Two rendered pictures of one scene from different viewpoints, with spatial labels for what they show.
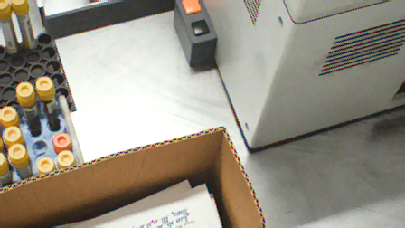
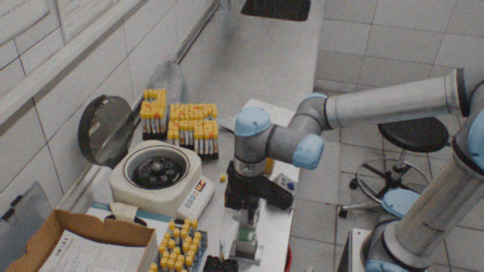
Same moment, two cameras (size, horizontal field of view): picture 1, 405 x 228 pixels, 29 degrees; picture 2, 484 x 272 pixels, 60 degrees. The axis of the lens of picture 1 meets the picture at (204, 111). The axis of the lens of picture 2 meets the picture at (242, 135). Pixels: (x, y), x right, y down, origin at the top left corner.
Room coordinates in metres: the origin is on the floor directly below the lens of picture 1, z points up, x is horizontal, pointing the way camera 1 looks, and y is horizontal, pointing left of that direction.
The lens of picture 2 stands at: (0.75, -0.21, 1.87)
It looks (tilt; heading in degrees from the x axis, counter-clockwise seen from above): 38 degrees down; 129
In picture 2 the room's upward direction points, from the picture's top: 3 degrees clockwise
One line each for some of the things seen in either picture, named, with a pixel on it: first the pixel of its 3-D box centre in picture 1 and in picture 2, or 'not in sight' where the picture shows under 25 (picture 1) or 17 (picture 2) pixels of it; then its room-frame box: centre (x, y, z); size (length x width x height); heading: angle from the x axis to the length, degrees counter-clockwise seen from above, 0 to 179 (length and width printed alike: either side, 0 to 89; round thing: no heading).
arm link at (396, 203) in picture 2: not in sight; (401, 220); (0.62, 0.60, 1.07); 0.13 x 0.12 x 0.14; 107
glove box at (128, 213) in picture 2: not in sight; (128, 224); (0.03, 0.19, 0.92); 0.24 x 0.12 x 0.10; 29
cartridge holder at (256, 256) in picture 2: not in sight; (246, 249); (0.31, 0.37, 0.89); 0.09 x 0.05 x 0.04; 29
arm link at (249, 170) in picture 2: not in sight; (249, 162); (0.31, 0.37, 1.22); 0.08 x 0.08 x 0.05
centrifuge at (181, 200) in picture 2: not in sight; (162, 181); (-0.02, 0.37, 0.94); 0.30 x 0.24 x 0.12; 20
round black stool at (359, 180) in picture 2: not in sight; (392, 171); (0.32, 1.64, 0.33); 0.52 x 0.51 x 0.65; 142
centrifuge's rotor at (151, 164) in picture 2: not in sight; (157, 173); (-0.04, 0.36, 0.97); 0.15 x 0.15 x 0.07
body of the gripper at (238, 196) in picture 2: not in sight; (245, 185); (0.30, 0.37, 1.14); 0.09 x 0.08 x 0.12; 29
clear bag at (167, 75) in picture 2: not in sight; (166, 83); (-0.42, 0.73, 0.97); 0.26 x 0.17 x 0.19; 134
